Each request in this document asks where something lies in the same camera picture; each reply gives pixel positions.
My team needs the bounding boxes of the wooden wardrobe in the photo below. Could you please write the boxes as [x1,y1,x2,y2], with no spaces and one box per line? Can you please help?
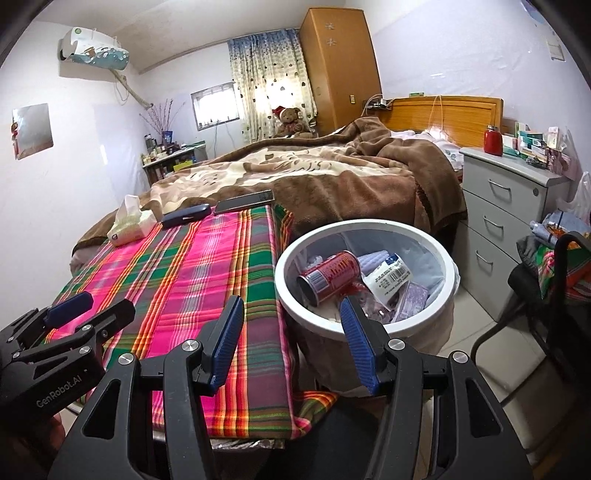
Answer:
[299,6,383,137]

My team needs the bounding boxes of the grey shelf unit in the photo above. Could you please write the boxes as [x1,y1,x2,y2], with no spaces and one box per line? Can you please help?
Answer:
[142,141,208,185]

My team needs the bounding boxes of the small window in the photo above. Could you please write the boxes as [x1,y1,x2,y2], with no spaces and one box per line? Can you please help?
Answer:
[191,82,237,130]

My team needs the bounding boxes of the white charging cable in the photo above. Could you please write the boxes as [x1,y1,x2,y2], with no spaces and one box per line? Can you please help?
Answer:
[427,95,446,139]

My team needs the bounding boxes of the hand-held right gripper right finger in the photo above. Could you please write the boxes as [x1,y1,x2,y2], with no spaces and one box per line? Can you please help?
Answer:
[339,295,534,480]

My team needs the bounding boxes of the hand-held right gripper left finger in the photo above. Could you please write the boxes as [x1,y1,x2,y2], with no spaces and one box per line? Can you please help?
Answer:
[60,295,245,480]

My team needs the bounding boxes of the white plastic bag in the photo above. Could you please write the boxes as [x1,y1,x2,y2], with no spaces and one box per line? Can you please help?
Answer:
[554,171,591,222]

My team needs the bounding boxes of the wooden bed headboard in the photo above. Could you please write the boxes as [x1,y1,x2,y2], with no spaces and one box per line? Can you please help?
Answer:
[381,95,505,151]

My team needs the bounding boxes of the white floral bedsheet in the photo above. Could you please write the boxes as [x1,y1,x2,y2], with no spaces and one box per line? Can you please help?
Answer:
[392,129,465,171]

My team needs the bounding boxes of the white yogurt cup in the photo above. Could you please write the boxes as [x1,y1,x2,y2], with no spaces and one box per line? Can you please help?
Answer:
[362,256,411,301]

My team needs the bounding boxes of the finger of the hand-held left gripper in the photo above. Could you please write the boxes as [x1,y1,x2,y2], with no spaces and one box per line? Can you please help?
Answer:
[0,292,94,347]
[11,298,137,366]

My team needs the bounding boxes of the brown teddy bear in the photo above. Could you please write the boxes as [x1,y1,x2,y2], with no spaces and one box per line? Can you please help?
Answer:
[271,105,315,139]

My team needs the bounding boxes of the dried branches in vase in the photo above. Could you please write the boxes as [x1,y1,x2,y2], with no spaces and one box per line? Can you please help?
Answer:
[141,98,185,139]

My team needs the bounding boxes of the pink green plaid tablecloth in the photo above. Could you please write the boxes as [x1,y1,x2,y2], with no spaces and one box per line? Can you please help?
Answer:
[44,203,340,439]

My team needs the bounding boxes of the black smartphone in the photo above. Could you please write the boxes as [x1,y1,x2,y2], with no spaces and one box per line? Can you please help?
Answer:
[215,189,275,215]

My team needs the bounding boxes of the soft tissue pack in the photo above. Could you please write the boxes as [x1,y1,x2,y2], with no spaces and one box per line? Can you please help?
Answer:
[107,194,157,245]

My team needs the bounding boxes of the red bottle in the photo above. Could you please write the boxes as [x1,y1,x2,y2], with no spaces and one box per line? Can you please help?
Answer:
[483,124,504,156]

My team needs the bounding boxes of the grey drawer cabinet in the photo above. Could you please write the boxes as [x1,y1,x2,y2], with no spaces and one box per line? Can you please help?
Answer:
[455,147,573,324]

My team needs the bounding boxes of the stack of small boxes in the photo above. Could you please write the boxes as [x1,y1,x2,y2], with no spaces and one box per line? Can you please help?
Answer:
[503,122,575,176]

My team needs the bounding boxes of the covered wall air conditioner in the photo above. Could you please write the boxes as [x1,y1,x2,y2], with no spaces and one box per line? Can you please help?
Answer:
[58,26,131,71]

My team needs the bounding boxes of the silver wall sheet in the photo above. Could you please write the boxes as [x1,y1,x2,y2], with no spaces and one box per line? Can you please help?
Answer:
[11,103,51,161]

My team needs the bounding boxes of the red cartoon drink can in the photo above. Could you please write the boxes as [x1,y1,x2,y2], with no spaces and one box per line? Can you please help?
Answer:
[295,250,362,308]

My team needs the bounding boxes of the dark glasses case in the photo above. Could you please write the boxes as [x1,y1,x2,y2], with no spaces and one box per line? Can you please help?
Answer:
[161,204,213,228]

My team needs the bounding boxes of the brown beige blanket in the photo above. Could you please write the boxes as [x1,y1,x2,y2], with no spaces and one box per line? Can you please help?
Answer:
[71,115,468,259]

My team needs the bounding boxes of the row of bottles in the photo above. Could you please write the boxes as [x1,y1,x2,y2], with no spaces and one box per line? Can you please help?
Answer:
[142,131,185,164]

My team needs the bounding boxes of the blue white patterned curtain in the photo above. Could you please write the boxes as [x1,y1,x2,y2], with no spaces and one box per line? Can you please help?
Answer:
[227,28,319,145]

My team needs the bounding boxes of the white round waste bin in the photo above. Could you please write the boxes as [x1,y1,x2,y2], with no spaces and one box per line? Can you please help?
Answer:
[274,220,461,365]

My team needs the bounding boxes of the white air conditioner pipe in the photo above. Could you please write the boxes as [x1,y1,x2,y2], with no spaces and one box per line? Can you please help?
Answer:
[113,69,153,112]

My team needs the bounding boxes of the black metal chair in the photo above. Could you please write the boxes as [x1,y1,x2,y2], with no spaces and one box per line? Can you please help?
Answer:
[471,231,591,416]

